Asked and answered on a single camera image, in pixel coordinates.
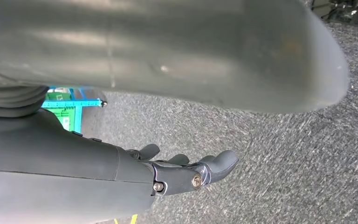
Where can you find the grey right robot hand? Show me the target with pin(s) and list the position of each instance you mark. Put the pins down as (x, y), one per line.
(58, 173)

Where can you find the green folding plastic crate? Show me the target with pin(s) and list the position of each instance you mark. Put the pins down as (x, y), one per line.
(64, 119)

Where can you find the blue steel shelf rack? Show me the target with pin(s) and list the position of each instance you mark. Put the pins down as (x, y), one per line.
(78, 114)

